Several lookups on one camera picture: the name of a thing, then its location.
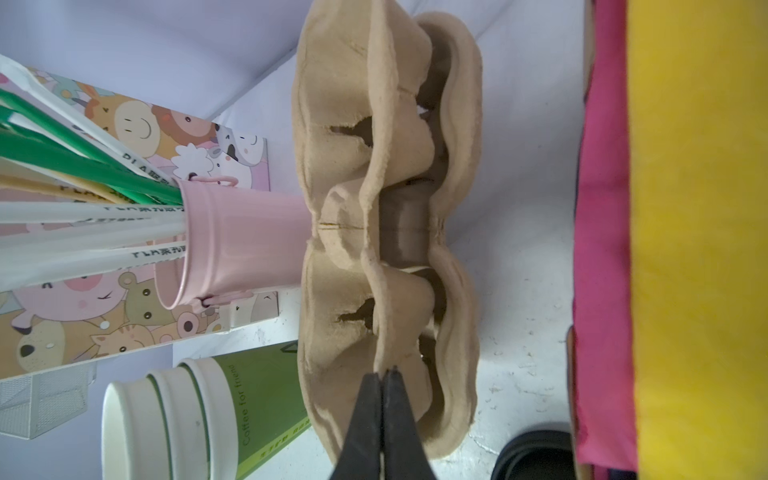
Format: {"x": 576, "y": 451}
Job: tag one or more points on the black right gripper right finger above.
{"x": 403, "y": 453}

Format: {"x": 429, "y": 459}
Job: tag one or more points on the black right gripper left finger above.
{"x": 360, "y": 457}

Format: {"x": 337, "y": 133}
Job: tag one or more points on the single black cup lid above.
{"x": 536, "y": 455}

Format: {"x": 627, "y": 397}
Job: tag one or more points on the stack of green paper cups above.
{"x": 218, "y": 417}

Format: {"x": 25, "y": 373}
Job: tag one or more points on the brown pulp cup carrier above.
{"x": 457, "y": 345}
{"x": 357, "y": 130}

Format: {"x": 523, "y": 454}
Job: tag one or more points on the white paper gift bag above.
{"x": 76, "y": 320}

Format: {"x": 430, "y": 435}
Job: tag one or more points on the pink straw holder cup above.
{"x": 238, "y": 242}

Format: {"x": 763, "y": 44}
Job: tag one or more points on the white mesh two-tier shelf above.
{"x": 34, "y": 404}

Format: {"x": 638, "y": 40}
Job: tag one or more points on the bundle of wrapped straws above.
{"x": 105, "y": 208}

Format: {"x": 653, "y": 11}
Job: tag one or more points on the yellow paper napkin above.
{"x": 697, "y": 86}

